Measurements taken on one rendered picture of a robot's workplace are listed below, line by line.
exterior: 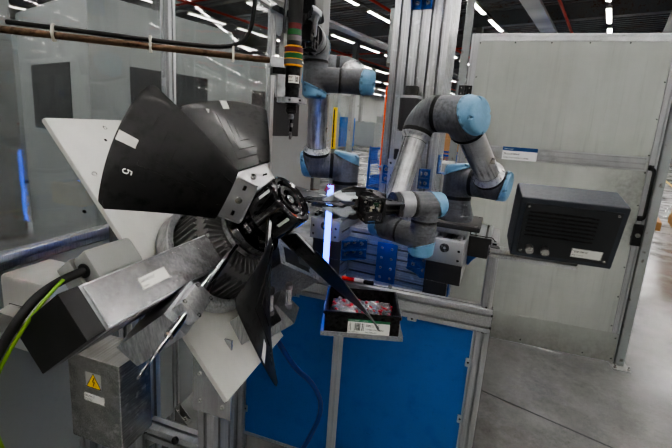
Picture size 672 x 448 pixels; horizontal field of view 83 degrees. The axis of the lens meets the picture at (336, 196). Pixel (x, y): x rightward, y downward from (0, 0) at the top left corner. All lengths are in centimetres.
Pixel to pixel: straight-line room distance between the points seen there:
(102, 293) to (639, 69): 273
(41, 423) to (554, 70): 284
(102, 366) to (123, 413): 12
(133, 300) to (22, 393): 86
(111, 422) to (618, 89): 275
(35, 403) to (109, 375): 52
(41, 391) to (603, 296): 283
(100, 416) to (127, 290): 51
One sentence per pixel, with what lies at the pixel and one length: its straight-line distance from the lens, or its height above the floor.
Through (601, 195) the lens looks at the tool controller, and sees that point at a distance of 128.
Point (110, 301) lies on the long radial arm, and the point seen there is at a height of 111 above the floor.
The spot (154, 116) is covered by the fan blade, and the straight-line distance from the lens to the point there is 73.
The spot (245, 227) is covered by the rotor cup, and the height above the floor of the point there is 116.
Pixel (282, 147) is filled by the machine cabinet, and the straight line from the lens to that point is 536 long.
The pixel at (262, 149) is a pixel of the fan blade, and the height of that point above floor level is 132.
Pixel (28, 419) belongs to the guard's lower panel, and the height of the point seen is 49.
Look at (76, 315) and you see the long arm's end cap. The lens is 64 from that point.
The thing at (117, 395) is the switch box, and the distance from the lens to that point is 107.
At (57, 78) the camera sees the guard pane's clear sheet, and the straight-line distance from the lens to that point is 138.
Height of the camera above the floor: 139
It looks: 11 degrees down
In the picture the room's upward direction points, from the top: 4 degrees clockwise
